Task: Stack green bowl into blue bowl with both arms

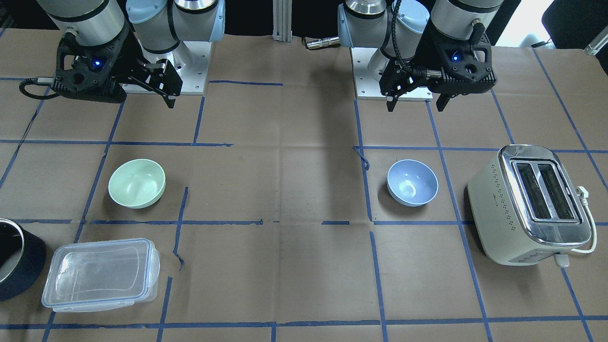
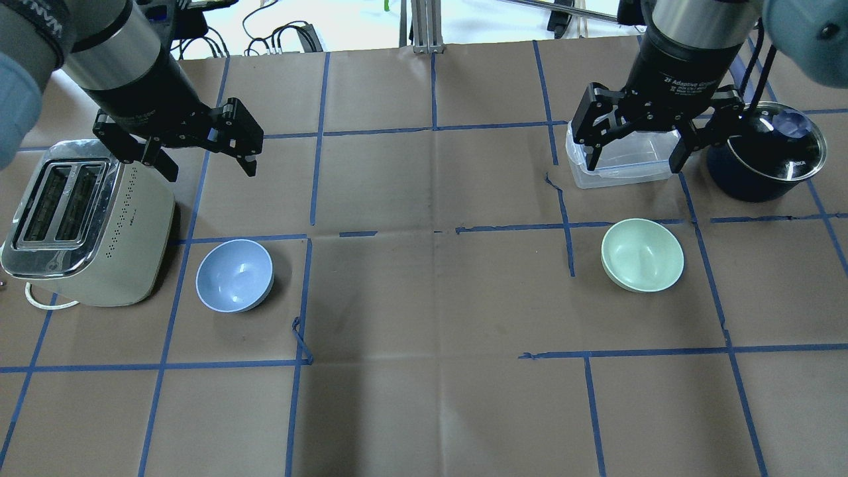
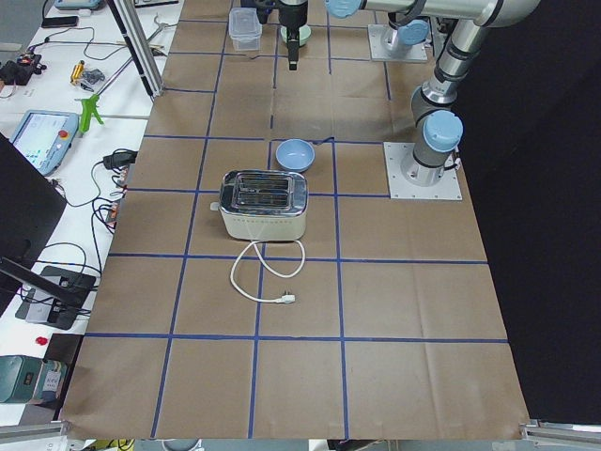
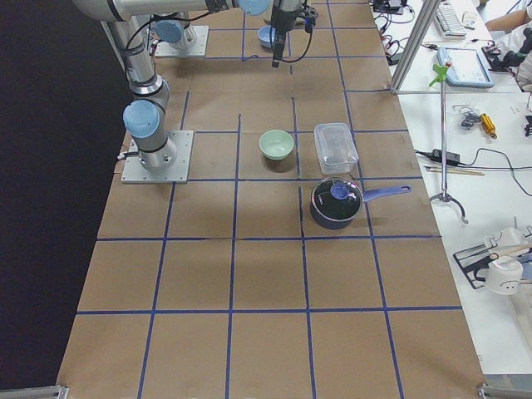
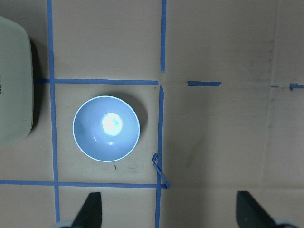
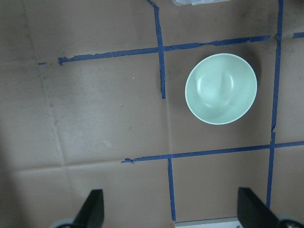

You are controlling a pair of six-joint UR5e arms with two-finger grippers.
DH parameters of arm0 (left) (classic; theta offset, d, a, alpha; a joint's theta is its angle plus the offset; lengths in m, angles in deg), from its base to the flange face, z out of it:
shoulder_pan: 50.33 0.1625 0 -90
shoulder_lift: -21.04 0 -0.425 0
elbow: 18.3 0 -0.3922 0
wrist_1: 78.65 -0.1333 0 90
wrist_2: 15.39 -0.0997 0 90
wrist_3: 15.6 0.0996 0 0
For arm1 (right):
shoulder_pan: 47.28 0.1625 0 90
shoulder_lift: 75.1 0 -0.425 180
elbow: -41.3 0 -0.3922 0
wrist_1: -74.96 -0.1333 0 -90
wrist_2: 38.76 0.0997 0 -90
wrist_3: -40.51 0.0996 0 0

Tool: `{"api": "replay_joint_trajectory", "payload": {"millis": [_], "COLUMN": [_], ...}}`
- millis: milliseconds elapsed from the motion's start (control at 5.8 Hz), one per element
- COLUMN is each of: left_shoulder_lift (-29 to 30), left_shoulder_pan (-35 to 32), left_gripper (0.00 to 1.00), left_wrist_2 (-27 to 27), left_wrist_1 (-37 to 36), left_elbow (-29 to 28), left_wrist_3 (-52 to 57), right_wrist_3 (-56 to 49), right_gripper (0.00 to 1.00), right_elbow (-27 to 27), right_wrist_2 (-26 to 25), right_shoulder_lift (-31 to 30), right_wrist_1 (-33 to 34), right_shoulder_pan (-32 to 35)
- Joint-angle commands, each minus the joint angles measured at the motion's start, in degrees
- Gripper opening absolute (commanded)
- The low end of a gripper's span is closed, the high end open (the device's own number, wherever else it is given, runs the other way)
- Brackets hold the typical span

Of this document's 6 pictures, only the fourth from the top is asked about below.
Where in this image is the clear plastic container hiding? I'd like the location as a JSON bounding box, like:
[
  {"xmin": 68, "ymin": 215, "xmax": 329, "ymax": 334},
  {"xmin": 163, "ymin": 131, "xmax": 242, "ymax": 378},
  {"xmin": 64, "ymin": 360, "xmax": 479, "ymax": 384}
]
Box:
[{"xmin": 314, "ymin": 122, "xmax": 359, "ymax": 175}]

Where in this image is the reacher grabber tool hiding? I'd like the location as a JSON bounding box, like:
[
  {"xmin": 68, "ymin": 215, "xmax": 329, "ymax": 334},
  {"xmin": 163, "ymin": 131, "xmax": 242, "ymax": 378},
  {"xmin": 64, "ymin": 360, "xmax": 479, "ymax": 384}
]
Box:
[{"xmin": 429, "ymin": 61, "xmax": 469, "ymax": 224}]

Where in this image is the blue pot with lid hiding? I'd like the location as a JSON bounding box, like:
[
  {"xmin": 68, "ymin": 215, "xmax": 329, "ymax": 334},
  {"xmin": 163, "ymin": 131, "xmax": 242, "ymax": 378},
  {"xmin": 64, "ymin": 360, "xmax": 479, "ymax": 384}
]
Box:
[{"xmin": 309, "ymin": 177, "xmax": 412, "ymax": 229}]

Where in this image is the green bowl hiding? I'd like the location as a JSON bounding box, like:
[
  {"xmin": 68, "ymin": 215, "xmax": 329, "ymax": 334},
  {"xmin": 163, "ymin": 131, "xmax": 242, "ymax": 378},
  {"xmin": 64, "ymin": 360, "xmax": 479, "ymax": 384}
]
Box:
[{"xmin": 259, "ymin": 130, "xmax": 294, "ymax": 160}]

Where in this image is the aluminium frame post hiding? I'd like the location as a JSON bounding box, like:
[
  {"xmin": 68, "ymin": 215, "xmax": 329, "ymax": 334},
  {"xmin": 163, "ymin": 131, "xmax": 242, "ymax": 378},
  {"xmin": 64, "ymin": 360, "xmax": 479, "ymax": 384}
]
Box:
[{"xmin": 389, "ymin": 0, "xmax": 439, "ymax": 95}]

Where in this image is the black power adapter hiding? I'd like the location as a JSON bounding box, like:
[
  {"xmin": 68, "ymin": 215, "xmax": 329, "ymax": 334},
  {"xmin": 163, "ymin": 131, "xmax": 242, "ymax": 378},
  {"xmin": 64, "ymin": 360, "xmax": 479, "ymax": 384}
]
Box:
[{"xmin": 430, "ymin": 149, "xmax": 461, "ymax": 166}]

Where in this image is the white keyboard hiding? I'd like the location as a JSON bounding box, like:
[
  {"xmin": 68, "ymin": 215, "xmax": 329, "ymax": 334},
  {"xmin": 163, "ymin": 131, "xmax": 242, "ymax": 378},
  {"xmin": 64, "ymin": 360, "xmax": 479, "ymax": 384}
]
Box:
[{"xmin": 435, "ymin": 2, "xmax": 466, "ymax": 38}]

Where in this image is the blue bowl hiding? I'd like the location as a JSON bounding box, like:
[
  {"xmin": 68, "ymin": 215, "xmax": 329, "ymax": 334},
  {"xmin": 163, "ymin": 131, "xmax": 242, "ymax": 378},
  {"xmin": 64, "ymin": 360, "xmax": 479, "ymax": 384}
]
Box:
[{"xmin": 257, "ymin": 25, "xmax": 275, "ymax": 49}]

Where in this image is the blue teach pendant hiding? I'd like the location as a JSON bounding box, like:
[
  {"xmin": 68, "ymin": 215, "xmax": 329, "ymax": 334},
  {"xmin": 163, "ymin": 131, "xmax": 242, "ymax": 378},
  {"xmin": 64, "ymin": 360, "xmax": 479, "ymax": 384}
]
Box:
[{"xmin": 436, "ymin": 47, "xmax": 494, "ymax": 88}]

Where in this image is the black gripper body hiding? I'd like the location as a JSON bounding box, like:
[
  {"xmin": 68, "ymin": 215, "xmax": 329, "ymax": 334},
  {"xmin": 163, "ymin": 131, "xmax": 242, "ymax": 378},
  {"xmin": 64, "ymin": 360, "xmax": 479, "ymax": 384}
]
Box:
[{"xmin": 270, "ymin": 0, "xmax": 300, "ymax": 35}]

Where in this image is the white smiley mug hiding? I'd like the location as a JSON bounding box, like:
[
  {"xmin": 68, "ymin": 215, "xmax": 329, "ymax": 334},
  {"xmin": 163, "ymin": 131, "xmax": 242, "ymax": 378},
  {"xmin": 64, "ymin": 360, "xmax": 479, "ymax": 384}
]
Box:
[{"xmin": 485, "ymin": 255, "xmax": 523, "ymax": 295}]

